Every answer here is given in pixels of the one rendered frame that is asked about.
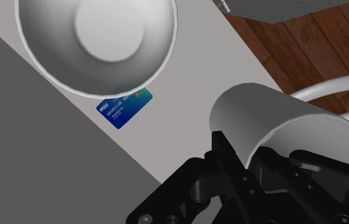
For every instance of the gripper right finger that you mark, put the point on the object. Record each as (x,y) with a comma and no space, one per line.
(326,180)

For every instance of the white mug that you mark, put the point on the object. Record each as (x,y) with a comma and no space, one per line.
(273,121)

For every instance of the white bowl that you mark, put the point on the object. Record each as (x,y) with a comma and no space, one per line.
(99,40)

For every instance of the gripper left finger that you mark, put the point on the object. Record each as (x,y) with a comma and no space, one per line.
(192,176)

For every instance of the grey robot stand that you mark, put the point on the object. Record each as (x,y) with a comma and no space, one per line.
(279,9)

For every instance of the blue card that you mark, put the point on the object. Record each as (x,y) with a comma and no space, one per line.
(121,111)

